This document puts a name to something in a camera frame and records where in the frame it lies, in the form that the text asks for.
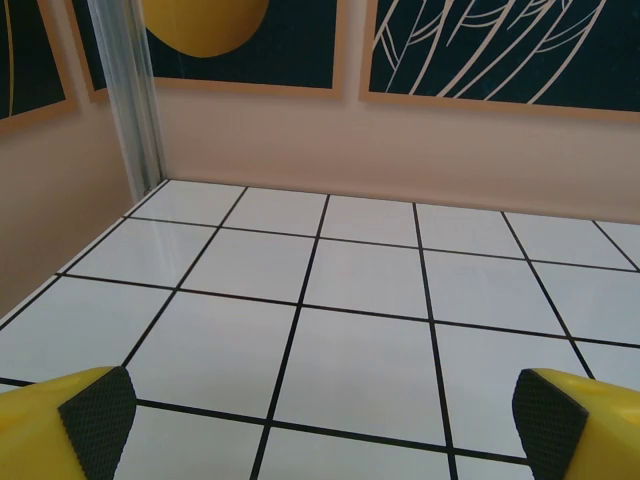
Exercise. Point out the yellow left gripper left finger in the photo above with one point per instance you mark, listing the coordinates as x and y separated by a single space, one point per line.
35 430

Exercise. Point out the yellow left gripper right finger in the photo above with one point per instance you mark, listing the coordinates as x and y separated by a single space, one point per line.
600 435

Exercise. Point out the dark panel golden circle leaves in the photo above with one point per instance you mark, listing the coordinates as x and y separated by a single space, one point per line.
500 50

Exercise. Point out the dark panel with golden oval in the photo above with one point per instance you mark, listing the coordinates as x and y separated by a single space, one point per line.
280 50

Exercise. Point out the aluminium frame post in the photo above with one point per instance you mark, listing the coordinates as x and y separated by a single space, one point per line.
130 100

